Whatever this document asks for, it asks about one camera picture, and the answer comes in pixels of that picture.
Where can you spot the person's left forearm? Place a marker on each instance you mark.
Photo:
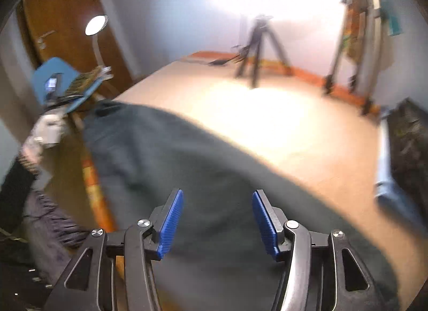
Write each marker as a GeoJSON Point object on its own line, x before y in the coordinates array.
{"type": "Point", "coordinates": [16, 184]}

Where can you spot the colourful hanging cloth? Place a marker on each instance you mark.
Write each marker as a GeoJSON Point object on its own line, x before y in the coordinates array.
{"type": "Point", "coordinates": [351, 36]}

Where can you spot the tall grey tripod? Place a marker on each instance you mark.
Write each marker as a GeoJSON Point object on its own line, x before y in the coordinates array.
{"type": "Point", "coordinates": [371, 46]}

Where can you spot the beige mat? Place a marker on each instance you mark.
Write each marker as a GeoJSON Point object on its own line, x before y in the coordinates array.
{"type": "Point", "coordinates": [267, 113]}

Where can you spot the teal hanging tag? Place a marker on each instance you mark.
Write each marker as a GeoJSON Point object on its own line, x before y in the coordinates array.
{"type": "Point", "coordinates": [394, 23]}

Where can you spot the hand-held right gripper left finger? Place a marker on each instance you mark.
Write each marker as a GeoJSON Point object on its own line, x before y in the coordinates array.
{"type": "Point", "coordinates": [170, 224]}

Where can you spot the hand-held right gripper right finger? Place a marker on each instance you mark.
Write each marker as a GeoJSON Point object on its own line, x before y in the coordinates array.
{"type": "Point", "coordinates": [264, 224]}

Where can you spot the person's striped clothing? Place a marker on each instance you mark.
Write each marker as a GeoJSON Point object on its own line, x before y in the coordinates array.
{"type": "Point", "coordinates": [50, 227]}

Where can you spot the folded blue cloth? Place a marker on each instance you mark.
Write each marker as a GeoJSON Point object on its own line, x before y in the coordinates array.
{"type": "Point", "coordinates": [388, 194]}

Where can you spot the dark green pants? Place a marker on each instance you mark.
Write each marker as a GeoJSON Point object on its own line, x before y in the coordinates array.
{"type": "Point", "coordinates": [207, 163]}

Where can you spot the white desk lamp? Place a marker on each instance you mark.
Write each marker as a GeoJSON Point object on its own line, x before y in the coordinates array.
{"type": "Point", "coordinates": [95, 25]}

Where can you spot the small black tripod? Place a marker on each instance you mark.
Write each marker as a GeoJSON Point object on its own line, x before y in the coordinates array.
{"type": "Point", "coordinates": [257, 46]}

